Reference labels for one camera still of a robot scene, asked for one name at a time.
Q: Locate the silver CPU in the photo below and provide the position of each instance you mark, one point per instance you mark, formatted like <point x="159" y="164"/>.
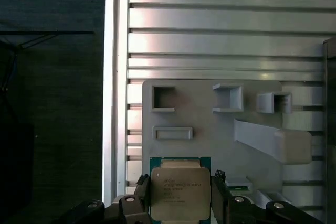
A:
<point x="179" y="190"/>

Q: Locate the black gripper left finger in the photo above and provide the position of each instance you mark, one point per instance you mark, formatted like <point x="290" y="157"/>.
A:
<point x="143" y="197"/>

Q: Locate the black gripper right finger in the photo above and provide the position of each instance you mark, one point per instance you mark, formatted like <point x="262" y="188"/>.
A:
<point x="219" y="197"/>

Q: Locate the grey parts rack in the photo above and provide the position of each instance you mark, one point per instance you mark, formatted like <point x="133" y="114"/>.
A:
<point x="199" y="140"/>

